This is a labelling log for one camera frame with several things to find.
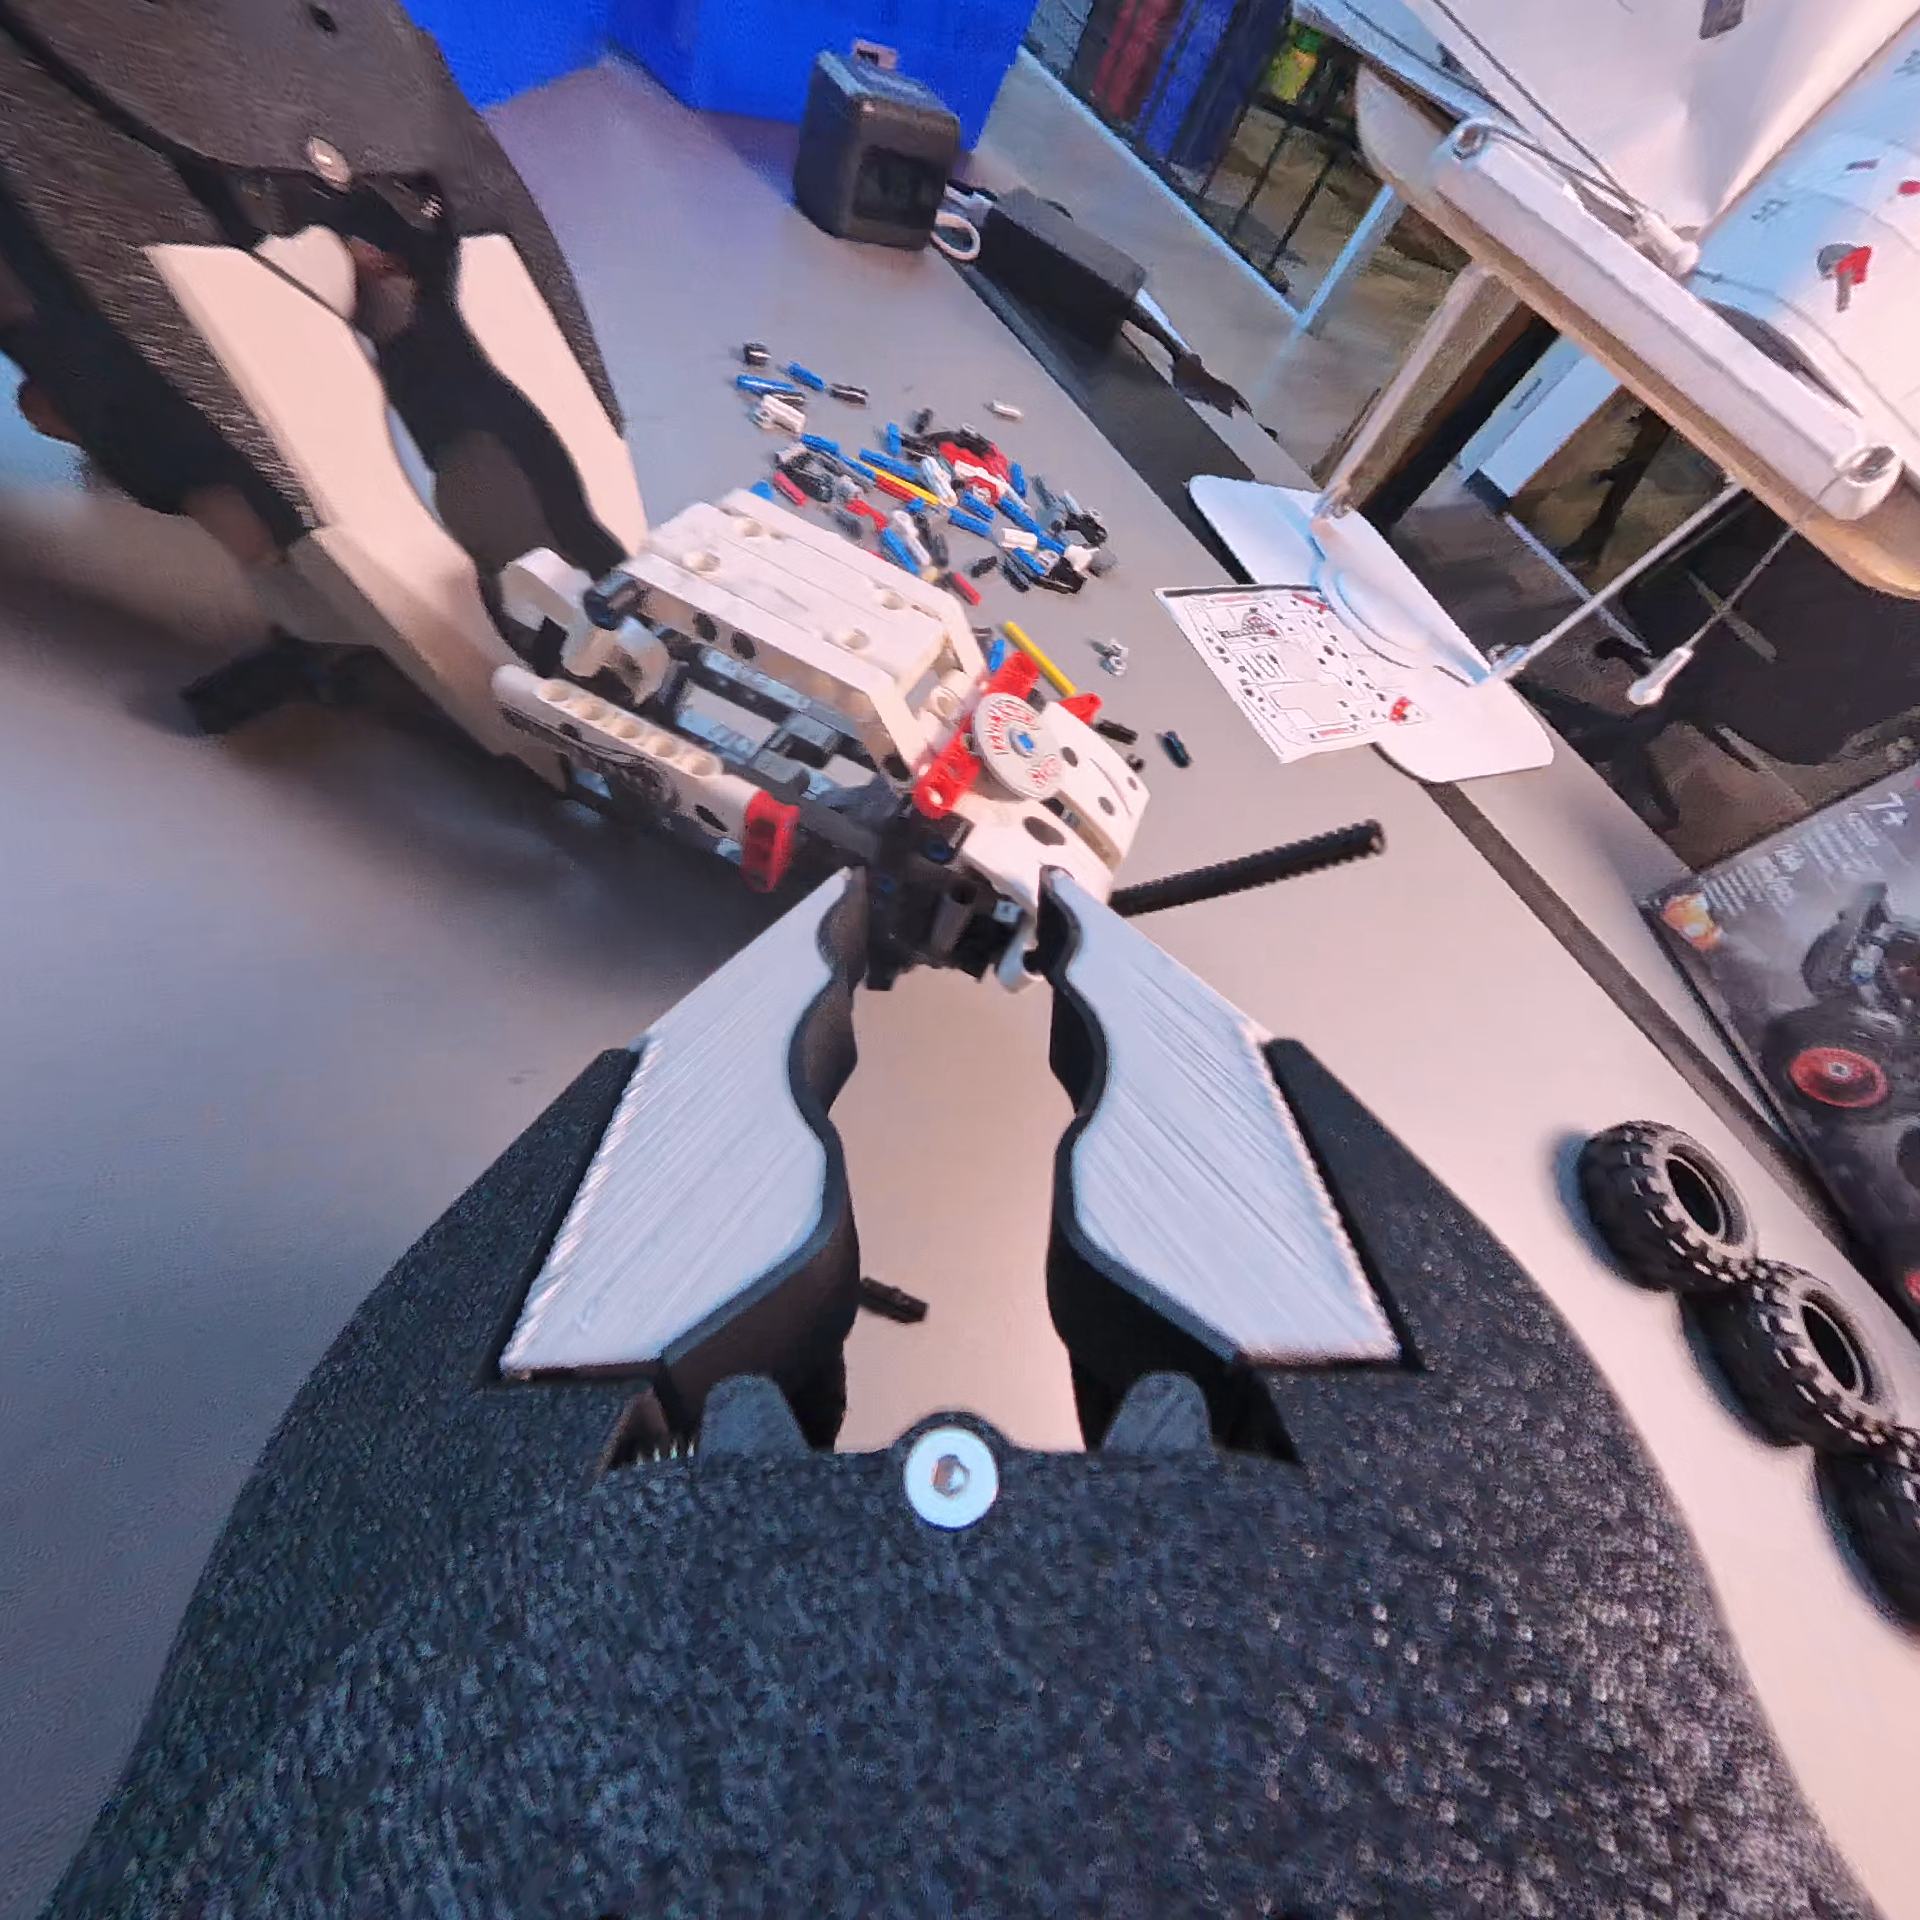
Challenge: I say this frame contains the blue plastic bin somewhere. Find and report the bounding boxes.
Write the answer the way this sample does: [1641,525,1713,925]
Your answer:
[607,0,1039,155]
[393,0,620,109]

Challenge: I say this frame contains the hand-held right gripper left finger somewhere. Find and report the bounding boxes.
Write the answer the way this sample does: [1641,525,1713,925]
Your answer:
[495,870,874,1377]

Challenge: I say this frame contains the toy truck box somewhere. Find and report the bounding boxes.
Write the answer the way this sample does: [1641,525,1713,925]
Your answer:
[1634,761,1920,1326]

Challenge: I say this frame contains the white book stand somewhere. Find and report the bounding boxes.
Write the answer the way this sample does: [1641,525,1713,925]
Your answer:
[1185,0,1920,788]

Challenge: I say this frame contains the black box device with display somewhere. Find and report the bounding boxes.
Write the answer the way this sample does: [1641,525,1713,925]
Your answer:
[791,39,964,251]

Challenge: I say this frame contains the black power adapter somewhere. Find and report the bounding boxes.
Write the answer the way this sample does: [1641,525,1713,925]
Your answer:
[979,183,1151,343]

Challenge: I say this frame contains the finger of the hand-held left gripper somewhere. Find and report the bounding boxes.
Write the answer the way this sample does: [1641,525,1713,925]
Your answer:
[454,231,650,579]
[142,231,559,755]

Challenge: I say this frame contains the black ribbed toy rod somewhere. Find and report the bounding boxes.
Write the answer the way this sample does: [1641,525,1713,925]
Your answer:
[1107,817,1388,924]

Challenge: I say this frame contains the black wire rack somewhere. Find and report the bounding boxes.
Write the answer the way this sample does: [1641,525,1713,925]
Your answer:
[1035,0,1445,291]

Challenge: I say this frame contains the toy truck chassis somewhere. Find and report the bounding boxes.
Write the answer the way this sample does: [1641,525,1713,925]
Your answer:
[489,484,1162,995]

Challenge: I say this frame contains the white sticker sheet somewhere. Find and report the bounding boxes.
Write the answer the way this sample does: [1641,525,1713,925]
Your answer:
[1151,579,1430,767]

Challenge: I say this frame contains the grey desk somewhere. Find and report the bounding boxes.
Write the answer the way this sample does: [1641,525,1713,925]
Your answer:
[0,60,1920,1920]

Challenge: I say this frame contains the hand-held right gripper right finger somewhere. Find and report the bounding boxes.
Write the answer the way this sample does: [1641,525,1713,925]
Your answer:
[1035,870,1409,1369]

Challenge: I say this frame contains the pile of small toy pieces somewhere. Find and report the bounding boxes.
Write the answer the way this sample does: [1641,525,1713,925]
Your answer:
[730,339,1197,772]

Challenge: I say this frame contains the black adapter cable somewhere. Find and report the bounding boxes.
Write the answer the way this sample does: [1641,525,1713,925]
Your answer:
[1123,288,1257,416]

